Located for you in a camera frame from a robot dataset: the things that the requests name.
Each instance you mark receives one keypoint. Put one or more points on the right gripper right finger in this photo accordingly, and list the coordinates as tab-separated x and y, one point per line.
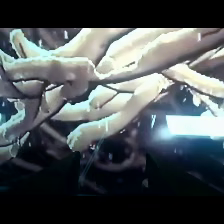
161	178

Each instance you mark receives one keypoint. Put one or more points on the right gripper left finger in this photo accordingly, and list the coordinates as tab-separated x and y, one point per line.
65	176

